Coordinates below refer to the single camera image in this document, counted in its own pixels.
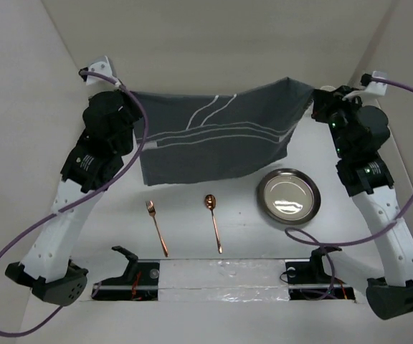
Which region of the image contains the dark rimmed cream plate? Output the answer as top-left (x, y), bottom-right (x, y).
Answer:
top-left (257, 168), bottom-right (321, 225)

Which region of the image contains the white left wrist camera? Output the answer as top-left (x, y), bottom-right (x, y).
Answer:
top-left (78, 55), bottom-right (118, 86)

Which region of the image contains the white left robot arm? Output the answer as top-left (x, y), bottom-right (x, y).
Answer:
top-left (5, 90), bottom-right (142, 307)

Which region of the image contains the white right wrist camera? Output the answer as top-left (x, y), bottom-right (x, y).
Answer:
top-left (360, 71), bottom-right (388, 100)

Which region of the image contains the copper spoon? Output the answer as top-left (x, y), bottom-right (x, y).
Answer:
top-left (204, 194), bottom-right (223, 254)

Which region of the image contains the copper fork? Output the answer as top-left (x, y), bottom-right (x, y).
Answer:
top-left (146, 201), bottom-right (169, 257)

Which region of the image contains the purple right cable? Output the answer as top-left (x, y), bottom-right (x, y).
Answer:
top-left (284, 78), bottom-right (413, 298)

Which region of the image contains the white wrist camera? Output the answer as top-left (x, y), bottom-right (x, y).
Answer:
top-left (360, 71), bottom-right (388, 100)
top-left (78, 55), bottom-right (118, 86)

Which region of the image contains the grey striped cloth placemat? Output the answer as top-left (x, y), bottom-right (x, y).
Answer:
top-left (134, 77), bottom-right (313, 186)

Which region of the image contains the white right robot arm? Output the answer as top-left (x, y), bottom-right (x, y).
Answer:
top-left (308, 86), bottom-right (413, 320)

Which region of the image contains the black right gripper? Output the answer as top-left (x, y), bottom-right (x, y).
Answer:
top-left (310, 85), bottom-right (365, 159)

